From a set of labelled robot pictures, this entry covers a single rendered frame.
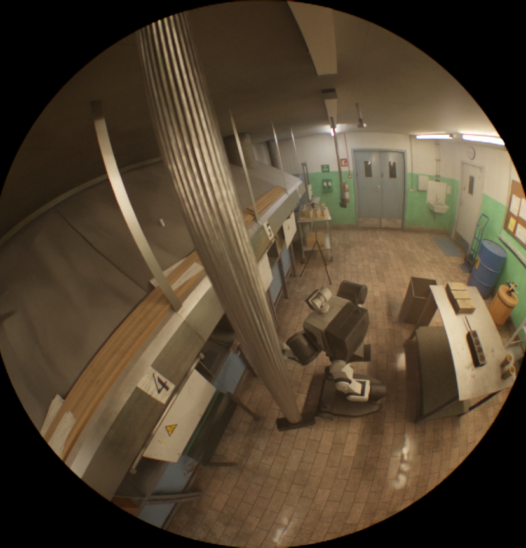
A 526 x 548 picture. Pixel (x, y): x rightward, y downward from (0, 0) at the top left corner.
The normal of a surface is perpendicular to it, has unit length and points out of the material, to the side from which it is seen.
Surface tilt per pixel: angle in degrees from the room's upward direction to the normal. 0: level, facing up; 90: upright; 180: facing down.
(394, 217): 90
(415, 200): 90
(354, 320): 14
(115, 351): 33
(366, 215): 90
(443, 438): 0
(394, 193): 90
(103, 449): 79
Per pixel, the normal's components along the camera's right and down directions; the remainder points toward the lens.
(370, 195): -0.34, 0.60
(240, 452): -0.22, -0.80
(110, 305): 0.32, -0.65
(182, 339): 0.86, -0.11
